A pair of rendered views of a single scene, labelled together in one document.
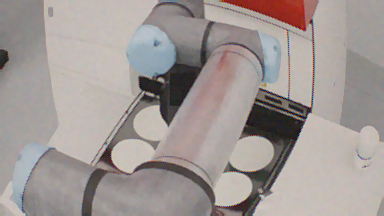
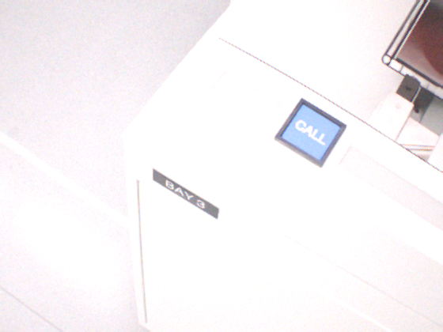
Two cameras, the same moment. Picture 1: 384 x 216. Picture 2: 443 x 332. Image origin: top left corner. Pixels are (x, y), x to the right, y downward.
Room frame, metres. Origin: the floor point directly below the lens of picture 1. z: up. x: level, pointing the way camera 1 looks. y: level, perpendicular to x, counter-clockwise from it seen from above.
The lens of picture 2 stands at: (0.17, 0.51, 1.79)
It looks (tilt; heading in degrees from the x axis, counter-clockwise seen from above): 63 degrees down; 356
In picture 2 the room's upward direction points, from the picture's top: 7 degrees clockwise
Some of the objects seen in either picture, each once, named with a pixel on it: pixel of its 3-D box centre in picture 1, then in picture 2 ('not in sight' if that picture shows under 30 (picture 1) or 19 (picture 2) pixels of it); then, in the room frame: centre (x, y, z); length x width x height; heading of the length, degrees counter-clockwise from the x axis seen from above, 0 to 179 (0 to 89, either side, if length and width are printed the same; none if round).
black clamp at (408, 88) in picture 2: not in sight; (407, 91); (0.75, 0.26, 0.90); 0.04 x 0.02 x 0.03; 150
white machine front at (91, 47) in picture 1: (147, 37); not in sight; (1.15, 0.09, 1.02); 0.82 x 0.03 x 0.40; 60
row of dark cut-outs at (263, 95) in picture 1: (221, 80); not in sight; (1.05, -0.06, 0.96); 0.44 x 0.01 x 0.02; 60
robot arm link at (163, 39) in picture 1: (170, 37); not in sight; (0.76, 0.02, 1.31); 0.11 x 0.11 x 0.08; 70
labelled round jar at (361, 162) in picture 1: (366, 149); not in sight; (0.74, -0.41, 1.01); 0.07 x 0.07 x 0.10
